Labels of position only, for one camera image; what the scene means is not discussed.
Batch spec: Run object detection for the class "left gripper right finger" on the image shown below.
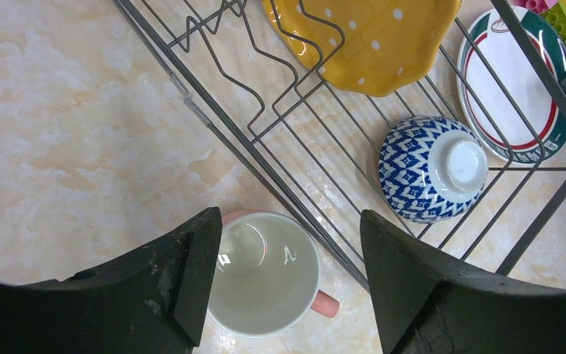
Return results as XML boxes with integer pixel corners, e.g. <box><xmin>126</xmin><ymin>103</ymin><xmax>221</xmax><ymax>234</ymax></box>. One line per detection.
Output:
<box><xmin>360</xmin><ymin>209</ymin><xmax>566</xmax><ymax>353</ymax></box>

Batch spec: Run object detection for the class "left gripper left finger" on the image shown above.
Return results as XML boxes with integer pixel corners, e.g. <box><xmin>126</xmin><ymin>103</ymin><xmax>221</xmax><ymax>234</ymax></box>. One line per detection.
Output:
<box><xmin>0</xmin><ymin>206</ymin><xmax>223</xmax><ymax>353</ymax></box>

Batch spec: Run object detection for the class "white plate green red rim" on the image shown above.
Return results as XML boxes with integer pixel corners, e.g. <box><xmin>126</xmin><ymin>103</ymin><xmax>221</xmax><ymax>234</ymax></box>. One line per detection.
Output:
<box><xmin>457</xmin><ymin>10</ymin><xmax>566</xmax><ymax>165</ymax></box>

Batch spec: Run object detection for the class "orange patterned bowl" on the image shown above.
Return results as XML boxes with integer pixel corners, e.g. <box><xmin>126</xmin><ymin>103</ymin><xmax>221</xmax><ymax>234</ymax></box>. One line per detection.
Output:
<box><xmin>378</xmin><ymin>116</ymin><xmax>489</xmax><ymax>224</ymax></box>

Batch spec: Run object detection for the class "yellow dotted plate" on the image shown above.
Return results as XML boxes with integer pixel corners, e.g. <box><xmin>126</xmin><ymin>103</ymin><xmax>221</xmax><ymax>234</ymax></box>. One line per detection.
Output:
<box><xmin>262</xmin><ymin>0</ymin><xmax>461</xmax><ymax>97</ymax></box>

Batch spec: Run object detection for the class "green toy brick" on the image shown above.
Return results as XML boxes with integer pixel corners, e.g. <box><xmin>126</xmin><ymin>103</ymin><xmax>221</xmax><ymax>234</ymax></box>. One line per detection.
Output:
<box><xmin>539</xmin><ymin>1</ymin><xmax>566</xmax><ymax>46</ymax></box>

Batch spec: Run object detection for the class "pink toy brick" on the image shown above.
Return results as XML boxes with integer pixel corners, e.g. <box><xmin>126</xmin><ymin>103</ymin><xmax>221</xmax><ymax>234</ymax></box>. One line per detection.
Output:
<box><xmin>508</xmin><ymin>0</ymin><xmax>558</xmax><ymax>14</ymax></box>

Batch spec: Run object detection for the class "pink mug white inside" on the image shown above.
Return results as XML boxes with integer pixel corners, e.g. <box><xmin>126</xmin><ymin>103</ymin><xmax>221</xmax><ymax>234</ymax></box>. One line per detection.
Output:
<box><xmin>208</xmin><ymin>210</ymin><xmax>340</xmax><ymax>337</ymax></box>

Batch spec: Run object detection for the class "black wire dish rack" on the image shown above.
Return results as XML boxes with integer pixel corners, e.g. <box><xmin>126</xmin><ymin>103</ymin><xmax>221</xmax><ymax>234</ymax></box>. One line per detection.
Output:
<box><xmin>115</xmin><ymin>1</ymin><xmax>566</xmax><ymax>288</ymax></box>

